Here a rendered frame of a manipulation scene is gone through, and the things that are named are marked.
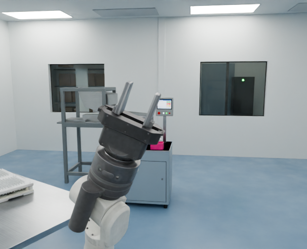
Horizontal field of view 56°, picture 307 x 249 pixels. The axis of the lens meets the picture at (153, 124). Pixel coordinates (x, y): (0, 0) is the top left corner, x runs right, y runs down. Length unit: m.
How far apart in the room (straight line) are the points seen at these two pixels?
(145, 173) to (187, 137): 2.77
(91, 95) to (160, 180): 1.72
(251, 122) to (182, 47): 2.12
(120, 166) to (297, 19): 6.20
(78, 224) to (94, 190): 0.07
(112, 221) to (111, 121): 0.19
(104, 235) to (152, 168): 3.03
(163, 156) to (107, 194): 3.02
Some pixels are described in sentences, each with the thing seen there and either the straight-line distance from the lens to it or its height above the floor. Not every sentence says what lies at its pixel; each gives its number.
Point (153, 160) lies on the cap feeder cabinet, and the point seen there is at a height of 0.63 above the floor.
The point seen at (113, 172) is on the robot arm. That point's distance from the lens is 0.53.
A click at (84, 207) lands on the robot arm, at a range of 0.56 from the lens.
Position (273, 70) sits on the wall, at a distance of 6.36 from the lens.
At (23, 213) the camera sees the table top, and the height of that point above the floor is 0.86.
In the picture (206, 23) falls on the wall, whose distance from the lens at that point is 6.25.
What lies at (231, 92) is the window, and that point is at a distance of 6.31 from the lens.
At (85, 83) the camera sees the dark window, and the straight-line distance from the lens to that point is 6.68.
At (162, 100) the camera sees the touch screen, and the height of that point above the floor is 1.35.
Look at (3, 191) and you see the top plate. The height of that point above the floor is 0.93.
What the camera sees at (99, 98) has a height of 1.35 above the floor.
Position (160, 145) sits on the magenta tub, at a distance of 3.54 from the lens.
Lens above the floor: 1.61
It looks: 9 degrees down
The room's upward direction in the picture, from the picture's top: straight up
